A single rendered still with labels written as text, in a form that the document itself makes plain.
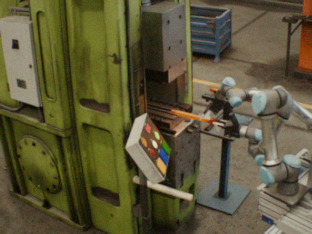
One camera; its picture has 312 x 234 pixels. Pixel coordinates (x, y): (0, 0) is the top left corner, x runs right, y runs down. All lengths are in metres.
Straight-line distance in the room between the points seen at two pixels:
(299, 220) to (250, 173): 1.72
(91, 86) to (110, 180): 0.73
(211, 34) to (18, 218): 4.20
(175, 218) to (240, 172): 1.05
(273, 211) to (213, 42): 4.37
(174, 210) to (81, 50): 1.40
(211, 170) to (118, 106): 1.72
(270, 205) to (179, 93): 1.17
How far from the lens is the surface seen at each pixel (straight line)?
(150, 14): 2.78
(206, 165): 4.38
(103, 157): 3.21
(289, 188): 2.67
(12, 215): 3.99
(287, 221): 2.65
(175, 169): 3.19
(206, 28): 6.80
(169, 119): 3.11
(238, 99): 2.78
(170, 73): 2.93
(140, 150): 2.45
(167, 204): 3.44
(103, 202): 3.42
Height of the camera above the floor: 2.45
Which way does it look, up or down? 28 degrees down
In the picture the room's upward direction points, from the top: 3 degrees counter-clockwise
